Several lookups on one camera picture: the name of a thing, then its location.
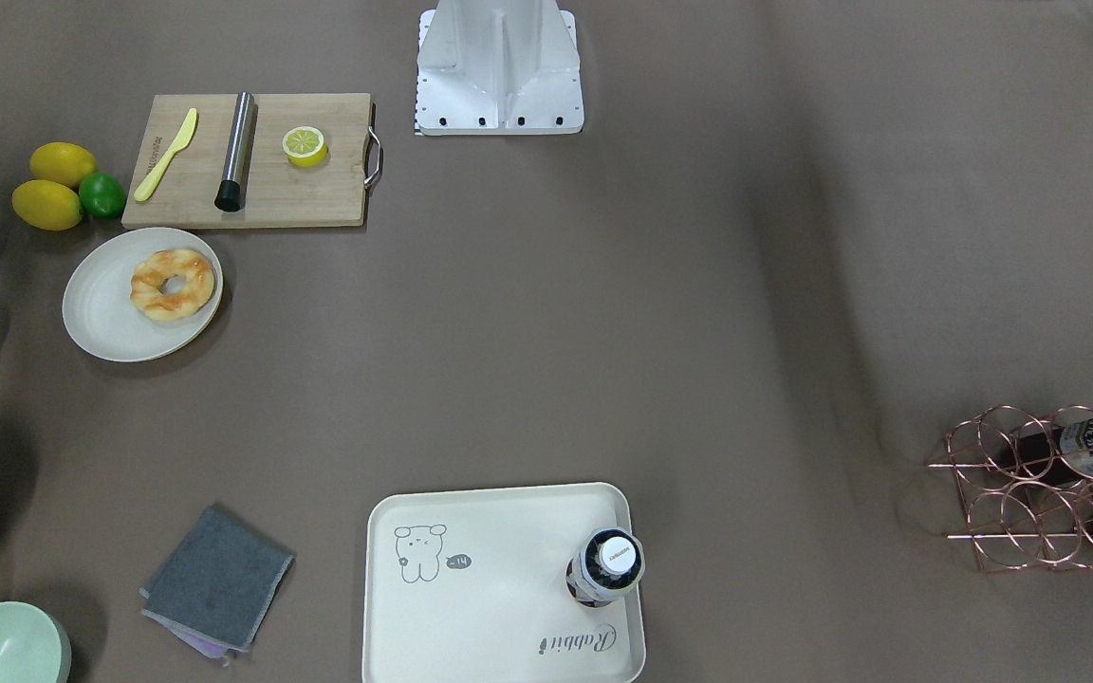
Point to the bottle in rack rear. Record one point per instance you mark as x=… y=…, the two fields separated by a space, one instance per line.
x=1062 y=457

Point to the green bowl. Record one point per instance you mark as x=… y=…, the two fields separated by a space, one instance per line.
x=34 y=647

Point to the white round plate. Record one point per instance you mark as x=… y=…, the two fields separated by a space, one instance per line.
x=99 y=316

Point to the cream rabbit tray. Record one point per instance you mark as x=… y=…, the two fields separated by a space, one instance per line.
x=470 y=586

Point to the dark drink bottle on tray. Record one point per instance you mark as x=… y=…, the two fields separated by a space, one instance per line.
x=609 y=565

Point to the yellow plastic knife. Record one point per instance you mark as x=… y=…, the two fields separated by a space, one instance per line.
x=179 y=143

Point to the yellow lemon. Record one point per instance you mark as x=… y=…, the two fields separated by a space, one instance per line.
x=62 y=162
x=47 y=205

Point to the copper wire bottle rack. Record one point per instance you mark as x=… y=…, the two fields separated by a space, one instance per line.
x=1010 y=519

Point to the green lime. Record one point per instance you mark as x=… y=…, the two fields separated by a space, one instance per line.
x=102 y=196

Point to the half lemon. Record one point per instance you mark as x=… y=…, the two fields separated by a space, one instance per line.
x=305 y=146

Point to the glazed donut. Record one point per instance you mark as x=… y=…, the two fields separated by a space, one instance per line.
x=172 y=284

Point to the grey folded cloth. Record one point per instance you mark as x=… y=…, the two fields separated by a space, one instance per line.
x=216 y=587

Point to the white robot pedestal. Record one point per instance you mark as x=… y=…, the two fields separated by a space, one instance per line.
x=498 y=68

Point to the wooden cutting board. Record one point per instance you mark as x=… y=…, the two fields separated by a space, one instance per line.
x=278 y=195

